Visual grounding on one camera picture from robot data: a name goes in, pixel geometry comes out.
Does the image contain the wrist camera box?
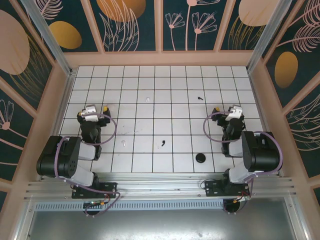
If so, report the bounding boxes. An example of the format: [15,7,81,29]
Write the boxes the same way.
[224,104,244,122]
[81,105,99,123]

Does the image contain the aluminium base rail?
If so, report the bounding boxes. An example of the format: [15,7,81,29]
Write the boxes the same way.
[23,171,298,201]

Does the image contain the grey slotted cable duct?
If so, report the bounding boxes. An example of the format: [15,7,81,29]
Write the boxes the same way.
[33,198,291,211]

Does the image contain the grey metal sheet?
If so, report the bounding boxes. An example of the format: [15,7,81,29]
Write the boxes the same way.
[14,209,308,240]

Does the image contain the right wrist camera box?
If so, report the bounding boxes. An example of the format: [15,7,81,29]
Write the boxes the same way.
[224,104,244,122]

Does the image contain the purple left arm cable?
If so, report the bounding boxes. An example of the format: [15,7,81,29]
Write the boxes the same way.
[54,113,121,216]

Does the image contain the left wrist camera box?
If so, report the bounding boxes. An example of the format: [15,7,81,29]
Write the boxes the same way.
[81,105,99,123]

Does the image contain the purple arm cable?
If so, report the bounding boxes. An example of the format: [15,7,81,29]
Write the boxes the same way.
[202,111,285,216]
[54,113,121,216]

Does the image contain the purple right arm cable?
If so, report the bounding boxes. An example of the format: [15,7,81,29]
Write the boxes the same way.
[202,111,285,216]

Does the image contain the aluminium corner post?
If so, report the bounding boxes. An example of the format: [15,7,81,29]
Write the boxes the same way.
[19,0,76,78]
[246,0,288,73]

